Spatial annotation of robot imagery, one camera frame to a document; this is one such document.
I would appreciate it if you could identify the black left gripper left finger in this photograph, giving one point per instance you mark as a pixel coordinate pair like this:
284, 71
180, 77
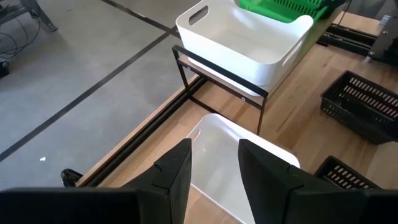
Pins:
164, 186

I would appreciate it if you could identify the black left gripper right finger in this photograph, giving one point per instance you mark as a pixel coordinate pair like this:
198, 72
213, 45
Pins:
267, 186

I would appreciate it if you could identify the white plastic basket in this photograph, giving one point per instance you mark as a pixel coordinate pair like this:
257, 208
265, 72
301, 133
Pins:
214, 161
242, 43

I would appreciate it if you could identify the black slotted plastic basket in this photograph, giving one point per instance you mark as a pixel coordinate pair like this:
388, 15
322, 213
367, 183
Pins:
329, 168
348, 124

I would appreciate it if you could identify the green slotted plastic basket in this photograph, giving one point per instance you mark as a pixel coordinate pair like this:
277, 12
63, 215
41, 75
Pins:
280, 12

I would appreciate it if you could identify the black caster wheel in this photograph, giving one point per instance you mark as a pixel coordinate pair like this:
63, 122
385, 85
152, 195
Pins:
3, 68

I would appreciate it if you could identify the black short frame bar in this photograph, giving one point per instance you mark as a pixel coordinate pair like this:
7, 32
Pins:
140, 133

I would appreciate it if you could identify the wooden shelf with black frame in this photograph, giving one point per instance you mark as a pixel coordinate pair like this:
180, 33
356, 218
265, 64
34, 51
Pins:
217, 69

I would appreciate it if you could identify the black aluminium frame rails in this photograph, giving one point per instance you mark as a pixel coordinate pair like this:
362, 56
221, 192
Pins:
348, 39

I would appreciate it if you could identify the grey cart frame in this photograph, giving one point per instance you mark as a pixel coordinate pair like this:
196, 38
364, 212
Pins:
40, 15

